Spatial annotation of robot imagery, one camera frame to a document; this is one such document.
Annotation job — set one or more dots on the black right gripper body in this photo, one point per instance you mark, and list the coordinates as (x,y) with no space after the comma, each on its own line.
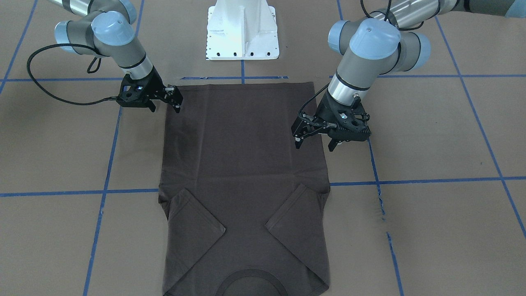
(154,84)

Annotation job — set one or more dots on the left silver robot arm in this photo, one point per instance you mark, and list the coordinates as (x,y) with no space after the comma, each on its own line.
(384,41)

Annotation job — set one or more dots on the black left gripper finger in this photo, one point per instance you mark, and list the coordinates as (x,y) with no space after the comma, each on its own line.
(333,144)
(298,142)

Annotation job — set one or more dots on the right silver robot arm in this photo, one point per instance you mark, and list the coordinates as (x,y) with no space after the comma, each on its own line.
(105,29)

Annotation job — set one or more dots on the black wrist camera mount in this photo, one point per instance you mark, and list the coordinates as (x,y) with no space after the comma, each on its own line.
(352,124)

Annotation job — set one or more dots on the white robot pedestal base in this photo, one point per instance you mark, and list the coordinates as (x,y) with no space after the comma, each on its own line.
(242,30)

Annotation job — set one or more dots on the dark brown t-shirt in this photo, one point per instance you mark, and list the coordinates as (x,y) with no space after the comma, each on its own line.
(244,206)

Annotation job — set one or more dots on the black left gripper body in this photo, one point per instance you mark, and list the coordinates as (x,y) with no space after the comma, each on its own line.
(325,109)

